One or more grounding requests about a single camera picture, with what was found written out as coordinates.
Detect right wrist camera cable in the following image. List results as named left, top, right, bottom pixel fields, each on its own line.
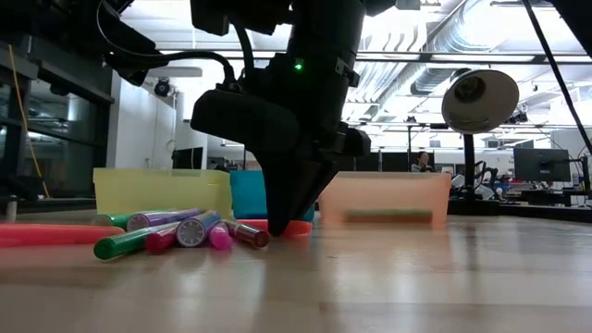
left=94, top=0, right=258, bottom=89

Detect green dry-erase marker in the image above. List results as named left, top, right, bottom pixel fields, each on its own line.
left=93, top=220, right=180, bottom=261

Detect red dry-erase marker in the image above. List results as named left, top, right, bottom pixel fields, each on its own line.
left=224, top=219, right=271, bottom=250

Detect yellow cord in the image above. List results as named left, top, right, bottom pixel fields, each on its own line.
left=6, top=43, right=52, bottom=200

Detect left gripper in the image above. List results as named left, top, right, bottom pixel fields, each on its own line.
left=0, top=0, right=170, bottom=87

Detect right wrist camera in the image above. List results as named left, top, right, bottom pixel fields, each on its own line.
left=191, top=89, right=302, bottom=154

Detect purple Sharpie marker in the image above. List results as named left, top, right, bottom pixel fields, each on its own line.
left=125, top=207, right=204, bottom=232

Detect orange plastic bin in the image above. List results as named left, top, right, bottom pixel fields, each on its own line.
left=317, top=171, right=453, bottom=228

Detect blue plastic bin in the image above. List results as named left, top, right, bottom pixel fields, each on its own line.
left=229, top=169, right=316, bottom=222

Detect black computer monitor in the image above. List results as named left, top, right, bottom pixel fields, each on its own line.
left=171, top=146, right=204, bottom=171
left=512, top=147, right=573, bottom=184

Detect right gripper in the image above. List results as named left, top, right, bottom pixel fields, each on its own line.
left=256, top=53, right=371, bottom=237

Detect pink highlighter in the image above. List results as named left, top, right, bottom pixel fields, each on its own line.
left=145, top=220, right=234, bottom=255

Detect orange highlighter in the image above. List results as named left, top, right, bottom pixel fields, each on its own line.
left=0, top=223, right=125, bottom=249

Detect yellow plastic bin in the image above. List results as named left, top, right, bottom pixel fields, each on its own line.
left=92, top=166, right=234, bottom=221

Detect black desk lamp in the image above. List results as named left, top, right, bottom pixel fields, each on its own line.
left=441, top=68, right=522, bottom=216

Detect black ceiling camera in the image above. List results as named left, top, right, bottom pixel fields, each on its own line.
left=153, top=77, right=172, bottom=98

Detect small metal post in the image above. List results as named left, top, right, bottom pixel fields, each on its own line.
left=4, top=193, right=19, bottom=223

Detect person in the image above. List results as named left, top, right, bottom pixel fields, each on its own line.
left=410, top=151, right=436, bottom=174

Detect black partition panel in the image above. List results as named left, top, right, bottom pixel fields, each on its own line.
left=355, top=150, right=413, bottom=173

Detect thin black cable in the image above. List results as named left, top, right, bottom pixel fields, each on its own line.
left=521, top=0, right=592, bottom=154

